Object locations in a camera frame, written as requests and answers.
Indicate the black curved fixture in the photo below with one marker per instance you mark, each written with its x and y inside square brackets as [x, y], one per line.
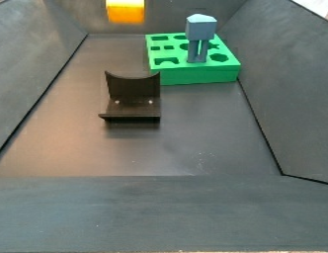
[134, 97]

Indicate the green foam shape board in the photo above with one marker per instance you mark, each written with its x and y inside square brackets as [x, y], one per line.
[168, 55]

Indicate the blue triangular peg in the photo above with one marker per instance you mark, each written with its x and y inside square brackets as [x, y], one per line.
[200, 30]

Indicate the yellow rectangular block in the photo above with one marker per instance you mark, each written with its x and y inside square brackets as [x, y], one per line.
[126, 11]

